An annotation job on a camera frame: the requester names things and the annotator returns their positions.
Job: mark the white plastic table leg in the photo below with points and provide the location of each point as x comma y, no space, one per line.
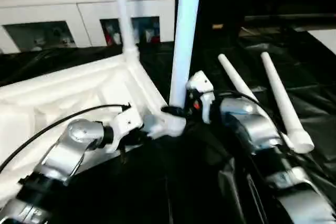
185,40
236,80
122,14
281,98

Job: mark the white plastic table top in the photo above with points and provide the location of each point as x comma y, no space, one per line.
52,98

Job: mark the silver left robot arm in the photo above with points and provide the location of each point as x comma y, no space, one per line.
63,156

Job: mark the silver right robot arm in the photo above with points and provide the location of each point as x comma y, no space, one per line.
257,129

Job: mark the black plastic mat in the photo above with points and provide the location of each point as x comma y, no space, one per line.
199,182

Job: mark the white board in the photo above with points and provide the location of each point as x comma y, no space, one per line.
325,38

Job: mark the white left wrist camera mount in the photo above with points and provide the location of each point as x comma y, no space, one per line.
125,124

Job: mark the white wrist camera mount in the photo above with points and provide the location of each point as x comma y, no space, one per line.
125,124
202,85

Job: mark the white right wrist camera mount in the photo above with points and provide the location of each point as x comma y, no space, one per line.
202,85

